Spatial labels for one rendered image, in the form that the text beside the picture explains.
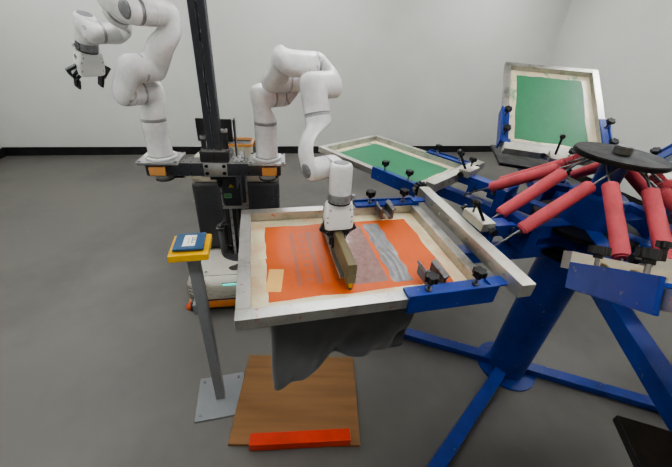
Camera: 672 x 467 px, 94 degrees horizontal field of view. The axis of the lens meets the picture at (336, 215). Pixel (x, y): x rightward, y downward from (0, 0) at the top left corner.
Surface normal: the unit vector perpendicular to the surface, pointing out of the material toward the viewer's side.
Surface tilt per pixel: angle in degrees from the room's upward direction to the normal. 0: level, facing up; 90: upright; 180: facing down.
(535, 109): 32
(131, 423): 0
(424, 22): 90
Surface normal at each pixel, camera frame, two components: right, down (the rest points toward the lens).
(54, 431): 0.07, -0.87
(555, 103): -0.10, -0.49
